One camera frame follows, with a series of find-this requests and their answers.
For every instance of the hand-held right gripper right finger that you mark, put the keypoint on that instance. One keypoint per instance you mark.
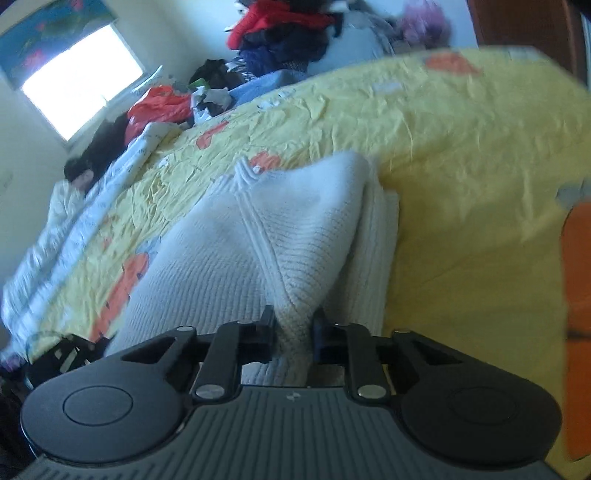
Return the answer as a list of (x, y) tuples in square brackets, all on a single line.
[(319, 334)]

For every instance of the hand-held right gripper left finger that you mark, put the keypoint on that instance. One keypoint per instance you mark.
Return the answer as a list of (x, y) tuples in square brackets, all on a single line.
[(268, 332)]

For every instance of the white knit sweater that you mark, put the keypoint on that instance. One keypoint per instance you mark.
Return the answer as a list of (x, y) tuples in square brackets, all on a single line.
[(207, 267)]

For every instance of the dark clothes heap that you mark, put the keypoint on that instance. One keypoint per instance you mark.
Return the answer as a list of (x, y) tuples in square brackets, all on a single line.
[(104, 143)]

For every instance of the grey and white clothes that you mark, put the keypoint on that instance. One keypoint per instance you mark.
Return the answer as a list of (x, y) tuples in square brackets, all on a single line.
[(210, 99)]

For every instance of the black clothes pile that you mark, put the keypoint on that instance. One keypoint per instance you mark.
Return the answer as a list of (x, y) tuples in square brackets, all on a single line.
[(212, 74)]

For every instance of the dark blue clothes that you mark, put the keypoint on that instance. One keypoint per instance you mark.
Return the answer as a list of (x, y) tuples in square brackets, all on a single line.
[(286, 46)]

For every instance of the white printed blanket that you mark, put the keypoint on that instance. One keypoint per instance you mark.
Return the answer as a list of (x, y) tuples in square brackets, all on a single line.
[(55, 240)]

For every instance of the yellow printed quilt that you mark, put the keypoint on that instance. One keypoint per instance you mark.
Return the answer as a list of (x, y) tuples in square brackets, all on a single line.
[(461, 184)]

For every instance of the light blue cloth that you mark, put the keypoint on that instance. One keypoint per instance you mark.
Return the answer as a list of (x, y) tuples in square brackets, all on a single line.
[(263, 87)]

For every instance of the orange-red plastic bag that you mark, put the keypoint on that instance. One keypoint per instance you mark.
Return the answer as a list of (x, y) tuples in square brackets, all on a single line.
[(157, 108)]

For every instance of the window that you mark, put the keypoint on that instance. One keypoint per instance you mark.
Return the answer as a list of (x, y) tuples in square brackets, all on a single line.
[(78, 78)]

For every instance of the grey cloth bundle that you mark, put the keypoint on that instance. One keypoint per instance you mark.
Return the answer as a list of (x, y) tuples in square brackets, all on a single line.
[(355, 41)]

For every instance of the red jacket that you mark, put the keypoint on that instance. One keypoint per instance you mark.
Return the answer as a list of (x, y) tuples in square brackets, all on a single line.
[(272, 21)]

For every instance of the pink plastic bag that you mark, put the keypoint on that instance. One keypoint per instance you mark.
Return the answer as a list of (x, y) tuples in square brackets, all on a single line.
[(425, 23)]

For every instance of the blue printed curtain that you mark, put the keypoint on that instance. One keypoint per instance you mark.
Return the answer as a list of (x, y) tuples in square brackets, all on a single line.
[(51, 27)]

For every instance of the brown wooden door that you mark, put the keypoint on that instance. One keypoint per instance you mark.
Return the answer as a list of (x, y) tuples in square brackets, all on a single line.
[(521, 23)]

